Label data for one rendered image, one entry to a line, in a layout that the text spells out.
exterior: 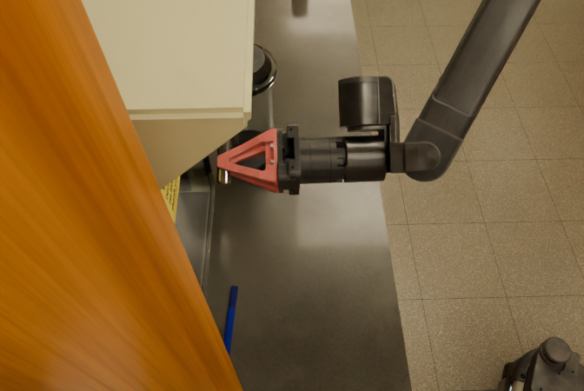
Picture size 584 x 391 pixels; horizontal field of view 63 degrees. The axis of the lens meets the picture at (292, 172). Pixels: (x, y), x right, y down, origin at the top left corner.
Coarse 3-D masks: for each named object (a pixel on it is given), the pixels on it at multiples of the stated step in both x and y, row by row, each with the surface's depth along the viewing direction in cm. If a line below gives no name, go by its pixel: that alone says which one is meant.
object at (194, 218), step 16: (208, 160) 72; (192, 176) 60; (208, 176) 72; (192, 192) 60; (208, 192) 72; (176, 208) 51; (192, 208) 60; (208, 208) 72; (176, 224) 51; (192, 224) 60; (208, 224) 71; (192, 240) 59; (208, 240) 71; (192, 256) 59; (208, 256) 71; (208, 272) 71
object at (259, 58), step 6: (258, 48) 71; (258, 54) 70; (264, 54) 71; (258, 60) 70; (264, 60) 70; (258, 66) 69; (264, 66) 70; (270, 66) 71; (258, 72) 69; (264, 72) 69; (258, 78) 69; (252, 84) 69
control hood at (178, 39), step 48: (96, 0) 24; (144, 0) 24; (192, 0) 24; (240, 0) 24; (144, 48) 22; (192, 48) 22; (240, 48) 22; (144, 96) 20; (192, 96) 20; (240, 96) 20; (144, 144) 21; (192, 144) 21
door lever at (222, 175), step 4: (224, 144) 59; (228, 144) 59; (220, 148) 58; (224, 148) 58; (228, 148) 58; (220, 152) 58; (224, 152) 58; (220, 172) 58; (224, 172) 58; (228, 172) 58; (220, 176) 58; (224, 176) 58; (228, 176) 58; (216, 180) 58; (220, 180) 57; (224, 180) 57; (228, 180) 58; (220, 184) 58; (224, 184) 58; (228, 184) 58
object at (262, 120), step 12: (264, 48) 73; (264, 84) 69; (252, 96) 70; (264, 96) 72; (252, 108) 72; (264, 108) 74; (252, 120) 75; (264, 120) 76; (240, 132) 77; (252, 132) 77; (240, 144) 79; (264, 156) 84
